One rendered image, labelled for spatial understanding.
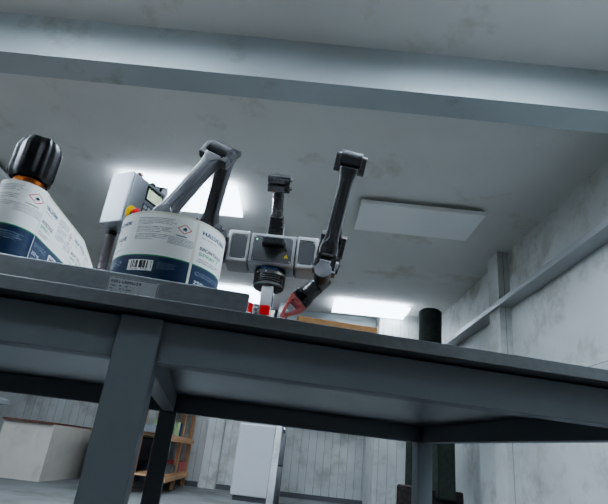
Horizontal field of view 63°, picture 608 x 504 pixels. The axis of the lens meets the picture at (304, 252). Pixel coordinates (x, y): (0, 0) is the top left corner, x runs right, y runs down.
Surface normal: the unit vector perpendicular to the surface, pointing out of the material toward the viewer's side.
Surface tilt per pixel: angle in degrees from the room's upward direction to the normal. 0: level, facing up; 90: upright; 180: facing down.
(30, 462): 90
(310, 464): 90
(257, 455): 90
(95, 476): 90
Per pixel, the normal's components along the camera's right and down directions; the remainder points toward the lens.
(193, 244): 0.60, -0.25
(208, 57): 0.02, -0.38
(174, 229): 0.25, -0.35
